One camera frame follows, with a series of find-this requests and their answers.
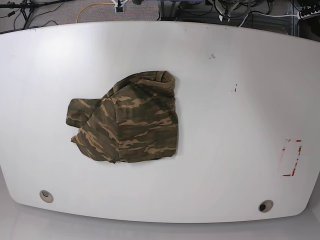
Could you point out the camouflage T-shirt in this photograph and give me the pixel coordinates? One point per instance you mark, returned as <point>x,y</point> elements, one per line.
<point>135,121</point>

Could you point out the red tape rectangle marking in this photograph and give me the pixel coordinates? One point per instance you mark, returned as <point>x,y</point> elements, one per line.
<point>289,157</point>

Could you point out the white power strip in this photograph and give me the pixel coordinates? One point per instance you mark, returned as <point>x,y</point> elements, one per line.
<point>308,13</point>

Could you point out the black tripod stand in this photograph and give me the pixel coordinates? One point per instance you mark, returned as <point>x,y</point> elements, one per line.
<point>27,8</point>

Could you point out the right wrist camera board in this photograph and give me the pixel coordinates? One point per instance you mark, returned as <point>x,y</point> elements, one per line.
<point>119,5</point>

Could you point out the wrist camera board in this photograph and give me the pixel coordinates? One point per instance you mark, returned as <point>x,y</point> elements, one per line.
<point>222,18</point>
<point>119,5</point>

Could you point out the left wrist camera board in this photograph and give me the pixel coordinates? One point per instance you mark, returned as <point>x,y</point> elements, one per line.
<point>222,18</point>

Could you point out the right table cable grommet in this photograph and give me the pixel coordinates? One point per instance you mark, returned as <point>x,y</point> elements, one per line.
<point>265,206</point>

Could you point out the table cable grommet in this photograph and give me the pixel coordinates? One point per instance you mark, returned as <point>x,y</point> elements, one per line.
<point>265,206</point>
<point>46,196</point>

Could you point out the left table cable grommet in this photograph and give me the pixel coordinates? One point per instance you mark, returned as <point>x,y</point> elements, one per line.
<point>46,196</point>

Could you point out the aluminium frame cart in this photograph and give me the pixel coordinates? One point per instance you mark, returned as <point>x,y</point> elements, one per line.
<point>254,14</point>

